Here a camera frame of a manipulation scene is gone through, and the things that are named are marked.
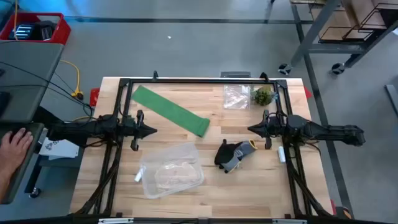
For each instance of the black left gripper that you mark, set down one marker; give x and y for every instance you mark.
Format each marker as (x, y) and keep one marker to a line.
(139, 118)

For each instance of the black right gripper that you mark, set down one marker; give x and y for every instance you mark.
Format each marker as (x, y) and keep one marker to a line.
(266, 140)

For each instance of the green elastic bandage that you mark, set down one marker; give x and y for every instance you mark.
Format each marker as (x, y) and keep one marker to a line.
(168, 109)

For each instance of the clear plastic container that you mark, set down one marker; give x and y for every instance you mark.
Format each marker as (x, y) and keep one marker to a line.
(174, 152)

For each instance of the black grey work glove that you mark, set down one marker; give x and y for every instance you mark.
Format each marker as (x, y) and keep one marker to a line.
(230, 154)

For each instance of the white cylinder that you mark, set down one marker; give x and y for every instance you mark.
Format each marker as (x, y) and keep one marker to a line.
(138, 177)
(281, 154)

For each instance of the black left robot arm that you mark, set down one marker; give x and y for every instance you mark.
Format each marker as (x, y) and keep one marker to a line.
(93, 128)

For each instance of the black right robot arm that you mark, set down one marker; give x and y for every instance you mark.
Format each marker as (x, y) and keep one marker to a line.
(326, 130)

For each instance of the person's forearm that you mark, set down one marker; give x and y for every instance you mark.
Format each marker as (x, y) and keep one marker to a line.
(3, 186)

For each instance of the green moss clump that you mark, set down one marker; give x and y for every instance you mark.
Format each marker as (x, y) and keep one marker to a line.
(262, 96)

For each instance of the small clear plastic bag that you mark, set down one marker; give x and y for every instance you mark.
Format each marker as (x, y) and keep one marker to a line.
(236, 98)

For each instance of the grey box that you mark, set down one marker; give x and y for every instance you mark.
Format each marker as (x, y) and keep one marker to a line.
(235, 74)

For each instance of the red clamp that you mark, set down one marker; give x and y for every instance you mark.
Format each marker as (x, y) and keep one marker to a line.
(94, 97)
(308, 92)

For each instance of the black caster wheel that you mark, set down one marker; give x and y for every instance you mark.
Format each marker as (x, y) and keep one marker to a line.
(284, 68)
(338, 68)
(35, 193)

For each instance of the white printed paper sheet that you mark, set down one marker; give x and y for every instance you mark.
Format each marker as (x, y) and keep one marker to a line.
(59, 148)

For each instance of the grey metal cart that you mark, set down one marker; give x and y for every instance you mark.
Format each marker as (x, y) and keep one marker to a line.
(314, 31)

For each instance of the orange black object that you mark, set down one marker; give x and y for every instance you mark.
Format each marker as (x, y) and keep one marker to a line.
(344, 213)

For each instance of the red plastic crate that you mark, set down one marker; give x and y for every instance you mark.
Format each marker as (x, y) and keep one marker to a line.
(63, 32)

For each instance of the person's hand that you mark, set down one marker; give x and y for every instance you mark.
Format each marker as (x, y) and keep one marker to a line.
(15, 146)

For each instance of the grey desk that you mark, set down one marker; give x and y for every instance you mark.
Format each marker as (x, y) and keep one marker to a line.
(28, 62)

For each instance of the brown cardboard box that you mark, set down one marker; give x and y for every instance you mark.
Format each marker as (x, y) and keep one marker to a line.
(339, 15)

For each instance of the silver black device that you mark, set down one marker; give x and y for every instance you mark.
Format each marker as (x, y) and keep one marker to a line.
(22, 31)

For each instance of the silver bracket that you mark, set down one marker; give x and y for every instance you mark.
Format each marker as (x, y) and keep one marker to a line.
(115, 221)

